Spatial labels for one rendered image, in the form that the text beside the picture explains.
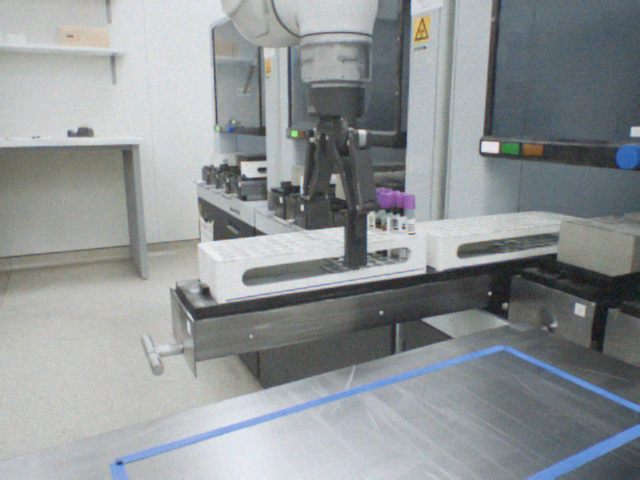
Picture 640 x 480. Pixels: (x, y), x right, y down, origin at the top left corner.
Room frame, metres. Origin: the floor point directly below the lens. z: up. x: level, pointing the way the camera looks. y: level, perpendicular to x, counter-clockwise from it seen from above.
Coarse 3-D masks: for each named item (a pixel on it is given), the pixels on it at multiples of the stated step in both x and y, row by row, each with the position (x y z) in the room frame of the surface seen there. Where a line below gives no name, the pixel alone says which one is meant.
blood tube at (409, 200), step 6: (408, 198) 0.72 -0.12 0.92; (414, 198) 0.72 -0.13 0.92; (408, 204) 0.72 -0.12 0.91; (414, 204) 0.72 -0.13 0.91; (408, 210) 0.72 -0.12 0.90; (414, 210) 0.72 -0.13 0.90; (408, 216) 0.72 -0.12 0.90; (414, 216) 0.72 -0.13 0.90; (408, 222) 0.72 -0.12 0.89; (414, 222) 0.72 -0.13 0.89; (408, 228) 0.72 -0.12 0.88; (414, 228) 0.72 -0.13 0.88; (414, 234) 0.72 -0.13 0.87; (408, 252) 0.72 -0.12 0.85; (408, 258) 0.72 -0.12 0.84
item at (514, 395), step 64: (320, 384) 0.39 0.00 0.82; (384, 384) 0.39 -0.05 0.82; (448, 384) 0.39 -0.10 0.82; (512, 384) 0.39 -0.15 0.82; (576, 384) 0.39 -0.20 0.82; (64, 448) 0.30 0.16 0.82; (128, 448) 0.30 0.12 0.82; (192, 448) 0.30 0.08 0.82; (256, 448) 0.30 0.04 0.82; (320, 448) 0.30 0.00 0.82; (384, 448) 0.30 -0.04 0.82; (448, 448) 0.30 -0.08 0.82; (512, 448) 0.30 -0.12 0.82; (576, 448) 0.31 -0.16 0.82
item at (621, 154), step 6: (630, 144) 0.66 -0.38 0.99; (618, 150) 0.67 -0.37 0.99; (624, 150) 0.66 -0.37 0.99; (630, 150) 0.65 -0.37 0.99; (636, 150) 0.65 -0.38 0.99; (618, 156) 0.67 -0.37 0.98; (624, 156) 0.66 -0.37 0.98; (630, 156) 0.65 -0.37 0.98; (636, 156) 0.65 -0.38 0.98; (618, 162) 0.67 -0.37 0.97; (624, 162) 0.66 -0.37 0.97; (630, 162) 0.65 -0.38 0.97; (636, 162) 0.65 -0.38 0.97; (624, 168) 0.66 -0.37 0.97; (630, 168) 0.65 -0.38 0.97
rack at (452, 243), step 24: (504, 216) 0.89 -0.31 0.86; (528, 216) 0.89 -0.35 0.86; (552, 216) 0.88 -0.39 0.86; (432, 240) 0.74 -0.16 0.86; (456, 240) 0.74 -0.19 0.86; (480, 240) 0.76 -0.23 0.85; (504, 240) 0.87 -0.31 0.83; (528, 240) 0.87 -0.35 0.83; (552, 240) 0.87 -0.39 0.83; (432, 264) 0.74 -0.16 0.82; (456, 264) 0.74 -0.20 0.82
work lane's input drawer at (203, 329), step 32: (192, 288) 0.64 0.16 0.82; (320, 288) 0.64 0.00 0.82; (352, 288) 0.66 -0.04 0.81; (384, 288) 0.68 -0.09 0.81; (416, 288) 0.69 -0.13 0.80; (448, 288) 0.71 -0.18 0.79; (480, 288) 0.74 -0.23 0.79; (192, 320) 0.56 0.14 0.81; (224, 320) 0.57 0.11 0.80; (256, 320) 0.59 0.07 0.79; (288, 320) 0.61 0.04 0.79; (320, 320) 0.63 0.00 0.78; (352, 320) 0.65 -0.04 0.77; (384, 320) 0.67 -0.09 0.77; (160, 352) 0.60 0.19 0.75; (192, 352) 0.57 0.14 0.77; (224, 352) 0.57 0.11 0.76
